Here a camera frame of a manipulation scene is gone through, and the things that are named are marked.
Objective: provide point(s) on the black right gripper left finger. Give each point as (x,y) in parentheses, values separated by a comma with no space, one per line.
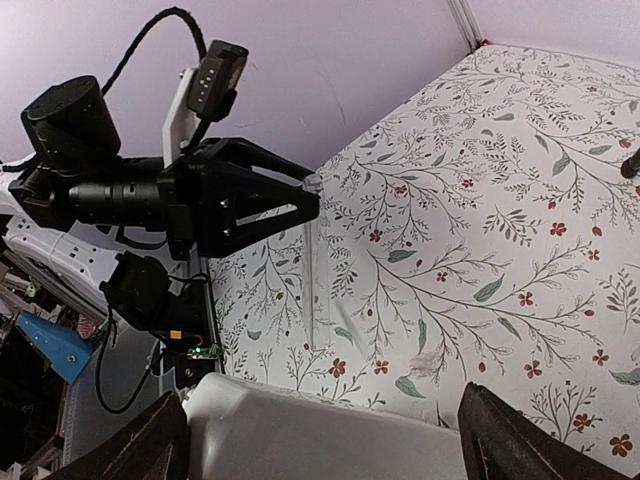
(154,445)

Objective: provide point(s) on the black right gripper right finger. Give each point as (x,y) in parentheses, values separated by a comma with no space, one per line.
(501,442)

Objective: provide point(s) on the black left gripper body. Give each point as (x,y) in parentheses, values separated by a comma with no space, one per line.
(192,201)

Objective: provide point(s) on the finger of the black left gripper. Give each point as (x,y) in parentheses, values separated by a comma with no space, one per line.
(233,161)
(239,207)

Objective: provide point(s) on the white metronome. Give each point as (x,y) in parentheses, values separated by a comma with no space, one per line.
(244,430)

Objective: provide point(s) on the clear metronome front cover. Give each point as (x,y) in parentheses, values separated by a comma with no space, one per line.
(315,292)

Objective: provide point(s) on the black perforated music stand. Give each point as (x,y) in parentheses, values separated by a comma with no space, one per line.
(631,166)

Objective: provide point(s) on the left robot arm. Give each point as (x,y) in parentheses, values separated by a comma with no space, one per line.
(74,141)

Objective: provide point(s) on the floral patterned table cloth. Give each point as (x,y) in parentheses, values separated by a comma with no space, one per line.
(482,232)

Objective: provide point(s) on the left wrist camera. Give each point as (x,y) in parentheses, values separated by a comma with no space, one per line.
(205,95)

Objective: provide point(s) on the left aluminium corner post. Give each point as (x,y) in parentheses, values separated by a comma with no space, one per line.
(467,24)

